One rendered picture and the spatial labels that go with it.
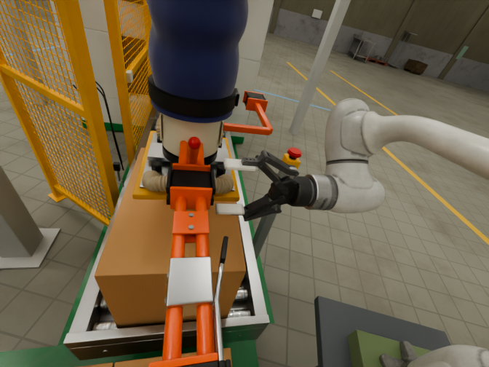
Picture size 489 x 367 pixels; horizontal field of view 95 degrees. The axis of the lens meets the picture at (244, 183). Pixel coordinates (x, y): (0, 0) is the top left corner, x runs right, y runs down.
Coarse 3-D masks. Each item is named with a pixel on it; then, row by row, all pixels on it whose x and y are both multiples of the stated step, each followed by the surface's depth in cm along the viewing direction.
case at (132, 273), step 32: (128, 192) 80; (128, 224) 70; (160, 224) 72; (224, 224) 78; (128, 256) 62; (160, 256) 64; (192, 256) 66; (128, 288) 63; (160, 288) 66; (224, 288) 72; (128, 320) 78; (160, 320) 82; (192, 320) 86
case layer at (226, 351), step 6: (228, 348) 85; (186, 354) 81; (192, 354) 81; (228, 354) 84; (126, 360) 77; (132, 360) 77; (138, 360) 77; (144, 360) 77; (150, 360) 78; (156, 360) 78; (84, 366) 73; (90, 366) 74; (96, 366) 74; (102, 366) 74; (108, 366) 75; (114, 366) 75; (120, 366) 75; (126, 366) 75; (132, 366) 76; (138, 366) 76; (144, 366) 76
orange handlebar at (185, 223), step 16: (224, 128) 72; (240, 128) 73; (256, 128) 75; (272, 128) 77; (176, 208) 43; (176, 224) 39; (192, 224) 40; (208, 224) 40; (176, 240) 37; (192, 240) 40; (208, 240) 39; (176, 256) 35; (208, 304) 31; (176, 320) 29; (208, 320) 29; (176, 336) 27; (208, 336) 28; (176, 352) 26; (208, 352) 27
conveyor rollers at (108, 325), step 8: (240, 288) 103; (240, 296) 100; (104, 304) 87; (232, 312) 94; (240, 312) 95; (248, 312) 95; (112, 320) 84; (96, 328) 81; (104, 328) 82; (112, 328) 82
